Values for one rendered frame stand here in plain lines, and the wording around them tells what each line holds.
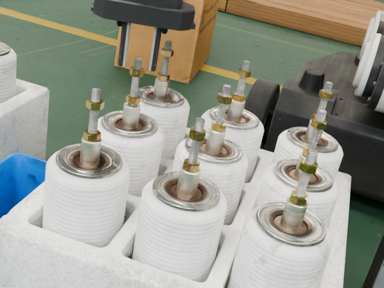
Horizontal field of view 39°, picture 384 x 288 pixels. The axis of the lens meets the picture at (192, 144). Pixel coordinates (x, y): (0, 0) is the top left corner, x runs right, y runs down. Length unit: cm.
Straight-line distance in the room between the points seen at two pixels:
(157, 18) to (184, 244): 26
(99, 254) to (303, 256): 22
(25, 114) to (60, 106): 43
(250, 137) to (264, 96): 34
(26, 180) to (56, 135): 33
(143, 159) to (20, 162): 27
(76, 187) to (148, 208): 8
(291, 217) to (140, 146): 23
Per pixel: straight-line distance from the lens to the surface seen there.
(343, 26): 255
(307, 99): 110
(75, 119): 131
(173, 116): 80
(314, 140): 67
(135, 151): 70
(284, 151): 78
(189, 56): 160
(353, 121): 110
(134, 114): 71
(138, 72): 69
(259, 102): 111
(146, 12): 65
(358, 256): 105
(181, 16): 65
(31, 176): 91
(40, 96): 98
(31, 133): 99
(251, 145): 79
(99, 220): 62
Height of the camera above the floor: 57
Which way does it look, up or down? 26 degrees down
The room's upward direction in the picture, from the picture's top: 11 degrees clockwise
